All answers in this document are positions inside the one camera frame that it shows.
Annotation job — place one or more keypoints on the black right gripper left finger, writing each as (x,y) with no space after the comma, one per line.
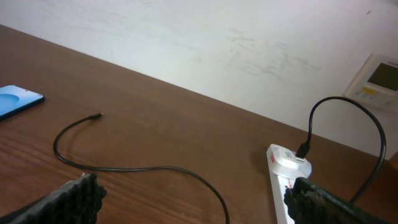
(76,202)

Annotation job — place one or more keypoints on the blue Galaxy smartphone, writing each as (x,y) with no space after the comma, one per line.
(15,100)

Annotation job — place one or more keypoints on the white USB charger adapter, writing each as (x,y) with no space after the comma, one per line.
(284,163)

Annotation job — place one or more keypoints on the white wall control panel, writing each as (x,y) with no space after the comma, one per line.
(375,84)

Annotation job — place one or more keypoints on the white power strip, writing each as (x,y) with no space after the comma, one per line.
(279,186)

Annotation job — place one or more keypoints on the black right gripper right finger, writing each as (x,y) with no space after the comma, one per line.
(307,203)

